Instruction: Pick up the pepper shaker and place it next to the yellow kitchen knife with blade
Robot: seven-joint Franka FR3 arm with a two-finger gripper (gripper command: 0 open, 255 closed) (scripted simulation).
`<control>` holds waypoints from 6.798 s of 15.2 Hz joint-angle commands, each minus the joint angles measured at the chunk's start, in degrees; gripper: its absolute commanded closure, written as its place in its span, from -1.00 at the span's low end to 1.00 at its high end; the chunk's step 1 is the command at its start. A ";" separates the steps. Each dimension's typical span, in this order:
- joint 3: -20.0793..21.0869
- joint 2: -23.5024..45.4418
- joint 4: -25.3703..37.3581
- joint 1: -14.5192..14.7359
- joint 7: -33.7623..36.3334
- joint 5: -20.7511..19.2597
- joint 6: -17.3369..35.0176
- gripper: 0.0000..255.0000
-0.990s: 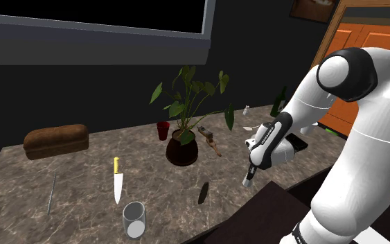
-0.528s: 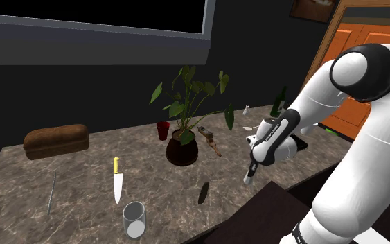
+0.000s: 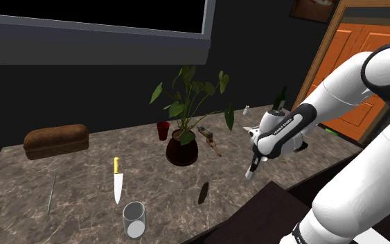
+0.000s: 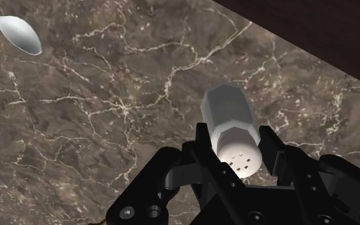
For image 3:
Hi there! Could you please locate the orange wooden door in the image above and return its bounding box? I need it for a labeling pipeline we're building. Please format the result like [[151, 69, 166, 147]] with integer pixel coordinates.
[[292, 0, 390, 146]]

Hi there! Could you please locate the brown wall picture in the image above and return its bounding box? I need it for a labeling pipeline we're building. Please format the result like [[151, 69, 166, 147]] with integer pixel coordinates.
[[288, 0, 339, 24]]

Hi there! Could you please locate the clear drinking glass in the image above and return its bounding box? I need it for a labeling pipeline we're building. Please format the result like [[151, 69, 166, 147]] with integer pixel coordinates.
[[121, 200, 147, 241]]

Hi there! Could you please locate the grey framed window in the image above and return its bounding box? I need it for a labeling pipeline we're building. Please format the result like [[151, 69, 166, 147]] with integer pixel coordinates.
[[0, 0, 216, 66]]

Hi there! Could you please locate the green plant in dark pot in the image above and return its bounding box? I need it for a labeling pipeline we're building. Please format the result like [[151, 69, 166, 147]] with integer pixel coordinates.
[[149, 64, 236, 168]]

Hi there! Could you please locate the yellow handled kitchen knife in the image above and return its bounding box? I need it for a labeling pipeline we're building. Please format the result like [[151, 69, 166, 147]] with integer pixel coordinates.
[[113, 156, 125, 206]]

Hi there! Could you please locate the brown bread loaf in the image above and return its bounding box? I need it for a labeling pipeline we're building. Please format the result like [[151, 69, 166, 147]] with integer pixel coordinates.
[[23, 123, 90, 161]]

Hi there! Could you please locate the dark green bottle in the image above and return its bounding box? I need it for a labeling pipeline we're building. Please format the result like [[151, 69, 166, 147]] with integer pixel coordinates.
[[271, 85, 288, 112]]

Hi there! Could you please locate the dark robot stand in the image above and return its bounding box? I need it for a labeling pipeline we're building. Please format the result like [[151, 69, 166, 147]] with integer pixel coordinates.
[[183, 180, 390, 244]]

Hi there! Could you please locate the brown wooden handled tool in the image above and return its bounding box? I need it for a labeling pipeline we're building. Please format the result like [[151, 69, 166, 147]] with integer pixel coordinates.
[[196, 125, 223, 158]]

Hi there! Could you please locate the thin grey metal utensil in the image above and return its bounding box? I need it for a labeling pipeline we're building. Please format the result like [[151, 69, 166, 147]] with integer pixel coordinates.
[[46, 170, 57, 216]]

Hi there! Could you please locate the red cup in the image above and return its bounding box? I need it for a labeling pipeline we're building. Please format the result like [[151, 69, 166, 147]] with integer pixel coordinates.
[[156, 121, 171, 141]]

